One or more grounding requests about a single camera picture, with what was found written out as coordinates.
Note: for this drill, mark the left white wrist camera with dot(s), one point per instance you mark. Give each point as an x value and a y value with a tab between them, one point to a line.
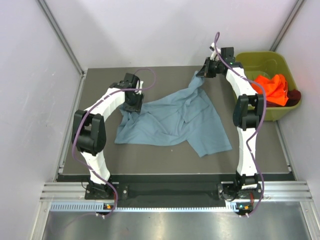
138	87

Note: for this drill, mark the dark red t-shirt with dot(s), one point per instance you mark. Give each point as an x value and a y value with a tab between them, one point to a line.
294	97

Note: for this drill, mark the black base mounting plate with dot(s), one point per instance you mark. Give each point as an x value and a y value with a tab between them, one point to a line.
175	201

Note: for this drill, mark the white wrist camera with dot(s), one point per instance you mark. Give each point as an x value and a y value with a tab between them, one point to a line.
138	87
216	52

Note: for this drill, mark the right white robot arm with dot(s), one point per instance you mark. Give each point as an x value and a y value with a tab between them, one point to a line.
246	117

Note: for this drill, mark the light blue t-shirt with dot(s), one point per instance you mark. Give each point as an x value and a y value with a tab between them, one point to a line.
186	115

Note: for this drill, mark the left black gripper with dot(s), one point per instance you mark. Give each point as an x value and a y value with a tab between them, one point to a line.
136	108

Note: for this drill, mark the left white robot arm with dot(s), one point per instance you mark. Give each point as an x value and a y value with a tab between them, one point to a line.
89	136

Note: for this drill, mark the orange t-shirt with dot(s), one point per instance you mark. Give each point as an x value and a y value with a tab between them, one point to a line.
276	90

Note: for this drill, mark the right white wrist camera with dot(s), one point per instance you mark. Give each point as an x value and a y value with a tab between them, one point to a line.
216	52

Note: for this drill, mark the slotted grey cable duct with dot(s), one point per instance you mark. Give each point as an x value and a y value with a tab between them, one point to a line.
102	207

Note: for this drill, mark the aluminium frame rail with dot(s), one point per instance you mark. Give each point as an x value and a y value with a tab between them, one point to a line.
276	191

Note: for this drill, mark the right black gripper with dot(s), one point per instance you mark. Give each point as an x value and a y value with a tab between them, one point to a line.
204	72

